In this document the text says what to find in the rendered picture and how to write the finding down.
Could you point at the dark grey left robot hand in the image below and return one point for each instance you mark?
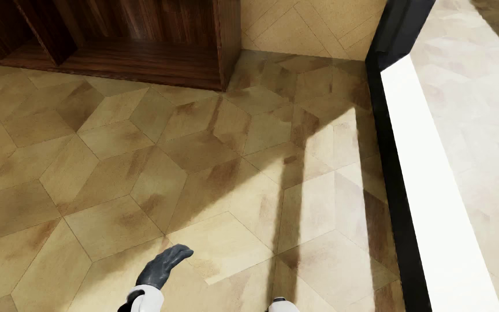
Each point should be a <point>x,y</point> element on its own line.
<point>163,263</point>

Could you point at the dark wooden shelf cabinet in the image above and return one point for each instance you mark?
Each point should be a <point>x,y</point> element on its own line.
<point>115,39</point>

